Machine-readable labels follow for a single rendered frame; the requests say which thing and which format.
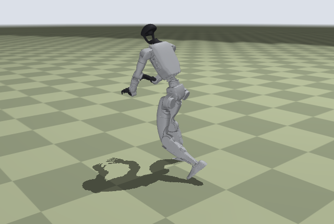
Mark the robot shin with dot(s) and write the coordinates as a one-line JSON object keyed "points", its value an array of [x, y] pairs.
{"points": [[177, 135], [178, 150]]}

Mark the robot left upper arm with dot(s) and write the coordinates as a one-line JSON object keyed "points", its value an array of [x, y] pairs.
{"points": [[144, 55]]}

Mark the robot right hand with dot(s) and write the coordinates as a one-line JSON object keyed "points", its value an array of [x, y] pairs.
{"points": [[147, 77]]}

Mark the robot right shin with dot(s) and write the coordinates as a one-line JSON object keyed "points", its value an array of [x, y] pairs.
{"points": [[177, 135]]}

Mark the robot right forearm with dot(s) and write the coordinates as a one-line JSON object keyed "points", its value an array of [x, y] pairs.
{"points": [[158, 79]]}

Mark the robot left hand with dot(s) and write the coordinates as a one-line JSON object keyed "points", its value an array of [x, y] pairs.
{"points": [[126, 91]]}

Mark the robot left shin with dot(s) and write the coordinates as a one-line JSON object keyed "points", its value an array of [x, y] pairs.
{"points": [[178, 150]]}

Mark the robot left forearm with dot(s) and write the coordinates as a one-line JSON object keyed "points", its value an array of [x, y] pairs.
{"points": [[133, 85]]}

